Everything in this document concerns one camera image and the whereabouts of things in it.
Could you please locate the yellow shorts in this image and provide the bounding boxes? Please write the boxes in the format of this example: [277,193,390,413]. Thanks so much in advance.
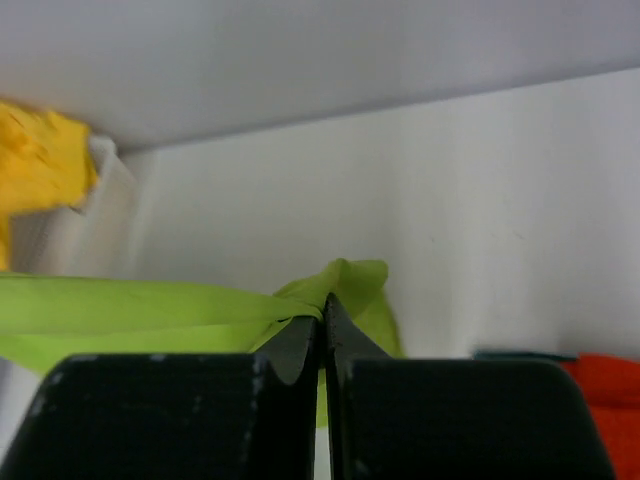
[1,102,98,271]

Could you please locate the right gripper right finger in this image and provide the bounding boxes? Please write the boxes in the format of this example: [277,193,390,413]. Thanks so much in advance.
[324,296,615,479]

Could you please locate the orange shorts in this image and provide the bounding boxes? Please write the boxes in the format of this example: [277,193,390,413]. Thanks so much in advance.
[561,354,640,480]

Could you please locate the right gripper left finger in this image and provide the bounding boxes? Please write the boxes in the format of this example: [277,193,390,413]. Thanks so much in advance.
[1,317,319,479]

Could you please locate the lime green shorts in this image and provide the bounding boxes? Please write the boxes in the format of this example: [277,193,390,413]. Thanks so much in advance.
[0,257,405,429]

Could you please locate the teal green shorts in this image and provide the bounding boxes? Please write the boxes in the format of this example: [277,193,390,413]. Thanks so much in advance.
[472,349,579,363]

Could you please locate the white plastic basket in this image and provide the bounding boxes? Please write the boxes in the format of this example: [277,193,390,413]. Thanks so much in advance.
[9,135,137,277]

